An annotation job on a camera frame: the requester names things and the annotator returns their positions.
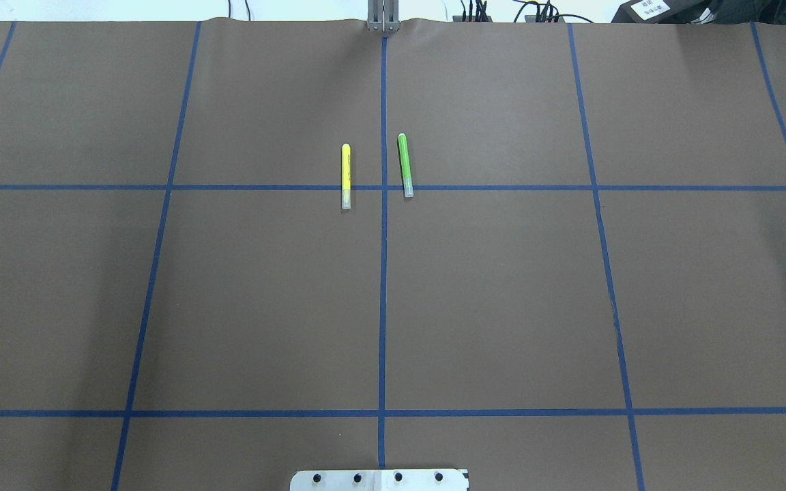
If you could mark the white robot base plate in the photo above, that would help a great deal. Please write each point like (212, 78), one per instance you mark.
(382, 479)

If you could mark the blue tape line crosswise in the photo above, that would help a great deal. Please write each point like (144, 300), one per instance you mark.
(419, 188)

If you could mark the blue tape line lengthwise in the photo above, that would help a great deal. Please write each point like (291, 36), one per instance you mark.
(384, 249)

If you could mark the green highlighter pen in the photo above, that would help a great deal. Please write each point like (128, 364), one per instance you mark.
(405, 165)

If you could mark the grey aluminium frame post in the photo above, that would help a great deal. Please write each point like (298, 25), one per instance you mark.
(383, 16)

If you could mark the yellow highlighter pen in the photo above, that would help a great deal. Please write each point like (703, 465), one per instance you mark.
(346, 176)

